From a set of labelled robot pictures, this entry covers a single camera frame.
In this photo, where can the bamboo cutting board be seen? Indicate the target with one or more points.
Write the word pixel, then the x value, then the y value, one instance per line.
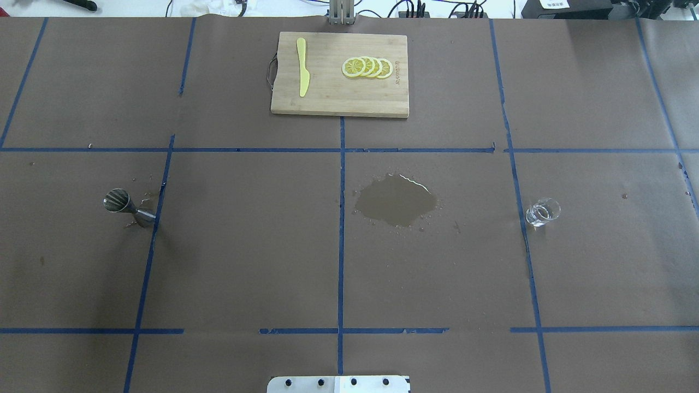
pixel 330 92

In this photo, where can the clear glass cup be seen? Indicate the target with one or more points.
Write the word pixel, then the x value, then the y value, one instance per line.
pixel 542 212

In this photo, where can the aluminium frame post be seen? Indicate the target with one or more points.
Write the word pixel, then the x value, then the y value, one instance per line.
pixel 341 12

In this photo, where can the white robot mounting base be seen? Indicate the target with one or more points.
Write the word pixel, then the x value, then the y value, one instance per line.
pixel 359 383

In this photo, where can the crumpled white tissues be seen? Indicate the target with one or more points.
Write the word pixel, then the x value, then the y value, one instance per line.
pixel 224 8

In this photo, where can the yellow plastic knife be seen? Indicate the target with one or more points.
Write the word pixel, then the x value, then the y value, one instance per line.
pixel 304 74

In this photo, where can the steel jigger measuring cup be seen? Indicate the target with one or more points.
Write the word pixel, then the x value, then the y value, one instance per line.
pixel 119 200

